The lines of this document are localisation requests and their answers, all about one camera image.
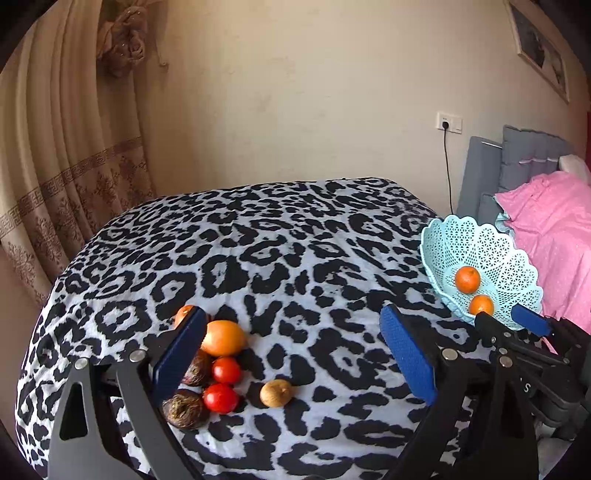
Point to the pink dotted quilt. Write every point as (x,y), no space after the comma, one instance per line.
(549,217)

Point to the white wall socket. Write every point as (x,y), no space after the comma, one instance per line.
(449,122)

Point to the dark wrinkled passion fruit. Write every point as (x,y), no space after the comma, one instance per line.
(199,370)

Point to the small brown round fruit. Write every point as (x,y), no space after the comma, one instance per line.
(276,393)

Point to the light blue lattice fruit basket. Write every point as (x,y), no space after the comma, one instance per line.
(507,277)

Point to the framed wall picture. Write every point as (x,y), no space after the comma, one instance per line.
(536,49)

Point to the beige patterned curtain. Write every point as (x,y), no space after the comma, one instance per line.
(72,154)

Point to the white pillow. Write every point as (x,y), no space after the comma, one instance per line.
(575,166)

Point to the red tomato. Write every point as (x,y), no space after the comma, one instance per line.
(220,398)
(226,370)

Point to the orange tangerine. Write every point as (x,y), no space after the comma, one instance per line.
(181,314)

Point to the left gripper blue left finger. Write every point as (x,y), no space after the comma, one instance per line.
(86,442)

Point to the orange in basket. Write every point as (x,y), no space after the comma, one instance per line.
(467,280)
(481,304)

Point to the large orange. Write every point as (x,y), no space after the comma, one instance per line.
(223,338)

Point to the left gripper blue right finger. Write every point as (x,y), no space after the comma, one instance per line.
(500,442)

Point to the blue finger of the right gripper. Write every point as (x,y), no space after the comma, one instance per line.
(531,320)

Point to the leopard print blanket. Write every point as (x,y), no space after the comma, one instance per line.
(305,269)

